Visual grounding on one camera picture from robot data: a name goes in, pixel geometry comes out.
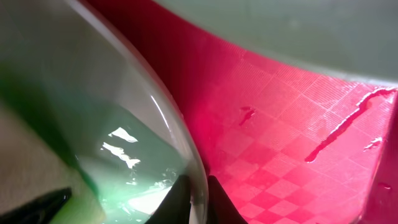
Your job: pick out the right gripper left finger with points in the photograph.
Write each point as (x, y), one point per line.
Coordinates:
(175, 208)

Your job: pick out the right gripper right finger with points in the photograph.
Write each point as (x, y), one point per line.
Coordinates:
(221, 210)

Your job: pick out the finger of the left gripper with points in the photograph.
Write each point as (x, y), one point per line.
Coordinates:
(40, 210)

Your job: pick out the green yellow sponge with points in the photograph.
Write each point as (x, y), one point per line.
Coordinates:
(36, 156)

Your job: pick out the white plate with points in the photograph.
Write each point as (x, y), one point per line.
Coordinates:
(349, 39)
(126, 133)

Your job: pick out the red plastic tray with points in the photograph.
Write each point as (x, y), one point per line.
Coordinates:
(287, 144)

